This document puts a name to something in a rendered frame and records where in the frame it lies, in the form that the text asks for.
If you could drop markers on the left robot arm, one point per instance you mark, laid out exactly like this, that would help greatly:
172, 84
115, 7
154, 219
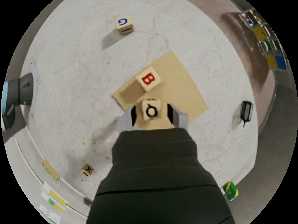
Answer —
15, 92

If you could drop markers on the tan flat mat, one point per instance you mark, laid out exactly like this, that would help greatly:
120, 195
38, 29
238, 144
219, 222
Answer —
176, 87

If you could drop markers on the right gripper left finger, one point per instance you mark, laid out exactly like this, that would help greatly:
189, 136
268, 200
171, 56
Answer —
126, 121

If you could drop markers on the green and yellow drink can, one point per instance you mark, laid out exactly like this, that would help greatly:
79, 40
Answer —
230, 190

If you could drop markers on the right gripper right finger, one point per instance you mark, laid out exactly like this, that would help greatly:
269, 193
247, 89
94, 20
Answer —
177, 118

